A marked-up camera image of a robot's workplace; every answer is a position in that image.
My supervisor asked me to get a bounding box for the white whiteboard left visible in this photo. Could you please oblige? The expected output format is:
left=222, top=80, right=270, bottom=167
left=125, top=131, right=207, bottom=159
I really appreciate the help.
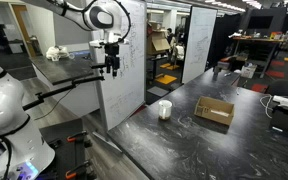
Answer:
left=97, top=0, right=146, bottom=131

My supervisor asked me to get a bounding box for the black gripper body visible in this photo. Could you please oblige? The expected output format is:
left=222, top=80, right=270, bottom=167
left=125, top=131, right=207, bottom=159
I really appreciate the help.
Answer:
left=105, top=44, right=120, bottom=70

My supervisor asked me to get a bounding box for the large cardboard box background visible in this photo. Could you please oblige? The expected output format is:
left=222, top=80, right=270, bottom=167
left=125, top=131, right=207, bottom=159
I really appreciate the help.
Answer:
left=147, top=22, right=170, bottom=55

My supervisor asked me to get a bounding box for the white whiteboard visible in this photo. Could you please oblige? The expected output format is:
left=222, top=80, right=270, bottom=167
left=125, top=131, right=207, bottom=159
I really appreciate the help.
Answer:
left=182, top=7, right=217, bottom=83
left=97, top=0, right=146, bottom=131

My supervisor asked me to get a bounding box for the dark side counter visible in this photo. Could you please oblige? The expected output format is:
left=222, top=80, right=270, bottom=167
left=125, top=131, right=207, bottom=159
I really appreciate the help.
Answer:
left=31, top=55, right=100, bottom=117

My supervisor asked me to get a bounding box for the white whiteboard right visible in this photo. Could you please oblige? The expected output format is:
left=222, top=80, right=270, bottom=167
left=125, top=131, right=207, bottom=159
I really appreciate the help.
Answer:
left=182, top=7, right=217, bottom=83

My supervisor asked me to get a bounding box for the white mug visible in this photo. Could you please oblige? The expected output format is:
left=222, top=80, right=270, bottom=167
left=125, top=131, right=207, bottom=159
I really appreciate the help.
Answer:
left=158, top=100, right=173, bottom=120

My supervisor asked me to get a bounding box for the black cart with clamps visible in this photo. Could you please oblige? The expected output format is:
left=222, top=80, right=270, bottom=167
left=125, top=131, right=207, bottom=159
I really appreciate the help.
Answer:
left=36, top=119, right=97, bottom=180

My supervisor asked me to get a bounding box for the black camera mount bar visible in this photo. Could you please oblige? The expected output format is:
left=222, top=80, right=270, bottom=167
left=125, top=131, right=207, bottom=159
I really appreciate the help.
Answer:
left=23, top=76, right=105, bottom=111

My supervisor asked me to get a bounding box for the black monitor screen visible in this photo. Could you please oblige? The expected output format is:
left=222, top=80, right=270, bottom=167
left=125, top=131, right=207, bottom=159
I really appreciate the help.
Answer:
left=248, top=16, right=273, bottom=29

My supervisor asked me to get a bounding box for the open cardboard box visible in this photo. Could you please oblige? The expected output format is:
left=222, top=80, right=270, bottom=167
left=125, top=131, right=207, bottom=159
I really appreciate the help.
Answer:
left=194, top=96, right=235, bottom=126

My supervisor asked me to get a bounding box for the wooden workbench background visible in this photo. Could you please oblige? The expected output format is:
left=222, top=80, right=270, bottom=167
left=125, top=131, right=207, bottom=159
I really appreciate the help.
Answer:
left=233, top=37, right=283, bottom=78

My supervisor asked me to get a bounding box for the white storage bin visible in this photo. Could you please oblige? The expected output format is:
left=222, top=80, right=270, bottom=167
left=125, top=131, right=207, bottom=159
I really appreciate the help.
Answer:
left=241, top=65, right=257, bottom=79

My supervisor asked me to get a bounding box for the person in background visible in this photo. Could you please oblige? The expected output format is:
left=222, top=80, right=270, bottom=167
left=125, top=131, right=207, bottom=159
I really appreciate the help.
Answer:
left=167, top=28, right=184, bottom=65

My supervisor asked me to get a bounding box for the white crumpled cloth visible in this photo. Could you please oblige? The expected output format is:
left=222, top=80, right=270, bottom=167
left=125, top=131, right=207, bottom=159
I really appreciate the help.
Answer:
left=46, top=46, right=69, bottom=61

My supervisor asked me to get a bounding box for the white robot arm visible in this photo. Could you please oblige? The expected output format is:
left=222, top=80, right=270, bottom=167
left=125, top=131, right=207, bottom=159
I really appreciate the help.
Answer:
left=0, top=0, right=130, bottom=180

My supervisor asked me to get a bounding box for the white cable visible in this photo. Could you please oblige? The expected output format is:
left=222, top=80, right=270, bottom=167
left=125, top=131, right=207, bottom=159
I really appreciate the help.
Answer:
left=259, top=94, right=276, bottom=119

